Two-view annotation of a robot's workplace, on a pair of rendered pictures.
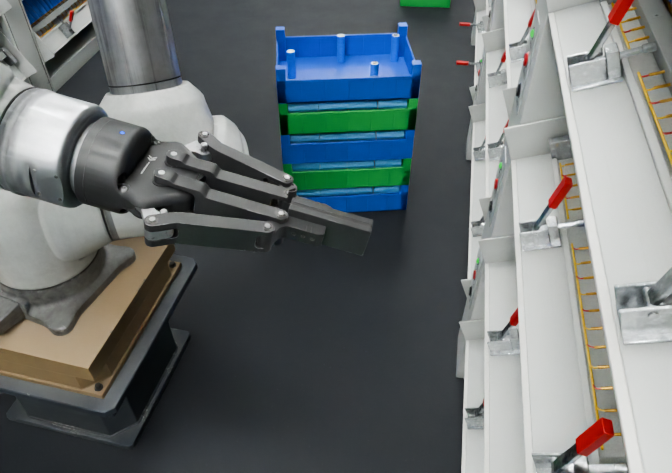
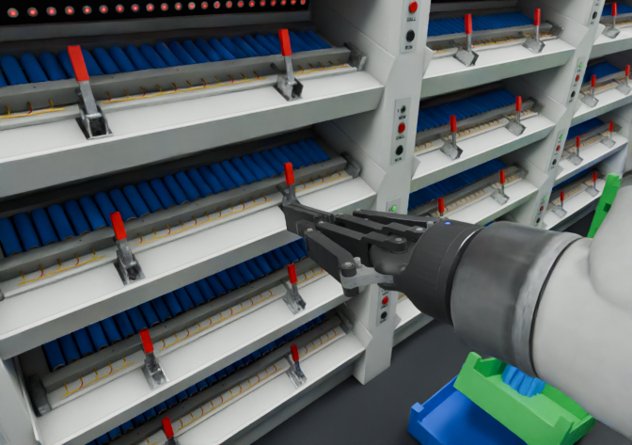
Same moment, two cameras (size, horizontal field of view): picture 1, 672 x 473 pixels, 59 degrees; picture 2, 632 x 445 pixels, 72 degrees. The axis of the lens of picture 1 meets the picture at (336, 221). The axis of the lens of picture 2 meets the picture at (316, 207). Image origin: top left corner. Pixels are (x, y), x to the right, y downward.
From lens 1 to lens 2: 0.72 m
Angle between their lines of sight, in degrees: 100
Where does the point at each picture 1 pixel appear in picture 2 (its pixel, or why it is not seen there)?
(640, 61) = (71, 110)
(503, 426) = (223, 342)
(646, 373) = (309, 93)
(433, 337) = not seen: outside the picture
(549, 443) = (279, 220)
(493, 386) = (196, 364)
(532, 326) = (213, 248)
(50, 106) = (526, 230)
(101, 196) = not seen: hidden behind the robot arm
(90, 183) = not seen: hidden behind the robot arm
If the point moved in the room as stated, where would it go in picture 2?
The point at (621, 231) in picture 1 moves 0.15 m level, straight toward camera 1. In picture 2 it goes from (246, 103) to (351, 97)
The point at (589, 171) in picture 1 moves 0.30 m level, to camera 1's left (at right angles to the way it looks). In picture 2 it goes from (205, 117) to (416, 181)
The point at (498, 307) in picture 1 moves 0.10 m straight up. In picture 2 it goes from (111, 403) to (95, 353)
